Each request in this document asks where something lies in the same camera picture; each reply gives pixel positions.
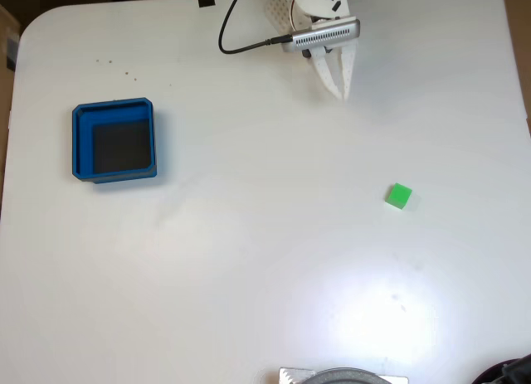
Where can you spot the green cube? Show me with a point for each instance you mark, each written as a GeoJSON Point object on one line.
{"type": "Point", "coordinates": [398, 195]}

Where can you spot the blue square box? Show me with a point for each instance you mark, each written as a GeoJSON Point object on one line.
{"type": "Point", "coordinates": [81, 143]}

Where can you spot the brown cardboard box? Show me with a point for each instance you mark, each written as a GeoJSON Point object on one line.
{"type": "Point", "coordinates": [6, 31]}

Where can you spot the black tape strip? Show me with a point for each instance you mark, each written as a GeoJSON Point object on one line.
{"type": "Point", "coordinates": [206, 1]}

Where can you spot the grey round object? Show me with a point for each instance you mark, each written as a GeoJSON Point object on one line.
{"type": "Point", "coordinates": [348, 376]}

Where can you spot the black object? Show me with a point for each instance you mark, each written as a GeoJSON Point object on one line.
{"type": "Point", "coordinates": [514, 372]}

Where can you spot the silver camera box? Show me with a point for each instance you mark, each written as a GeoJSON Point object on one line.
{"type": "Point", "coordinates": [323, 35]}

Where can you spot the silver metal bracket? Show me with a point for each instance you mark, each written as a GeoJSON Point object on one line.
{"type": "Point", "coordinates": [290, 376]}

